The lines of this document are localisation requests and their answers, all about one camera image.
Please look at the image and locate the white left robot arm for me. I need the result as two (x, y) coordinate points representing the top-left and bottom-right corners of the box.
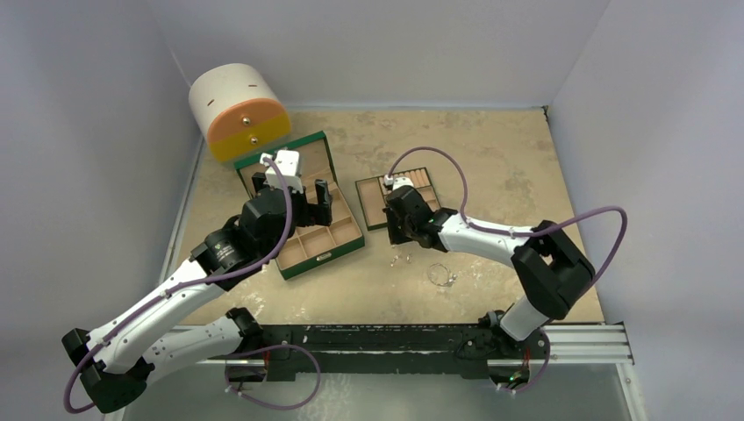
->
(61, 173), (333, 414)

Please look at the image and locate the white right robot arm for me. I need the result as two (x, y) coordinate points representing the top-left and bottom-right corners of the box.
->
(384, 186), (596, 357)

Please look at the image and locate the green jewelry tray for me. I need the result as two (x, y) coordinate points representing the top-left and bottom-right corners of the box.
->
(355, 167), (440, 231)

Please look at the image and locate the green jewelry box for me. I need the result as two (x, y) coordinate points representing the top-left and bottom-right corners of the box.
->
(227, 132), (365, 280)

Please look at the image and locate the white cylindrical drawer cabinet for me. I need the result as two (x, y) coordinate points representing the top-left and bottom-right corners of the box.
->
(189, 63), (291, 164)

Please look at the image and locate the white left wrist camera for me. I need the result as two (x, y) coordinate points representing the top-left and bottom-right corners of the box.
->
(260, 149), (304, 193)

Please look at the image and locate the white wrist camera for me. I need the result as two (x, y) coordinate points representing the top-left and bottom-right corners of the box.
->
(383, 175), (414, 192)
(260, 149), (304, 193)

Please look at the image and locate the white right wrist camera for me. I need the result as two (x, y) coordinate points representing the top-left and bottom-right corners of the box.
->
(383, 175), (414, 192)

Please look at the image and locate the silver chain bracelet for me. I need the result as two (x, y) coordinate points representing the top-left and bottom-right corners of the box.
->
(426, 262), (458, 289)

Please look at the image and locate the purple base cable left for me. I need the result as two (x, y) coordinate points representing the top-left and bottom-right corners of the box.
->
(224, 344), (323, 412)

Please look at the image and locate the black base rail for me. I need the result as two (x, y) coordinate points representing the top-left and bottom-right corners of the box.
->
(232, 324), (548, 386)

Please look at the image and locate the aluminium rail extrusion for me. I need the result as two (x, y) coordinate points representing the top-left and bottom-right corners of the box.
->
(488, 324), (634, 367)

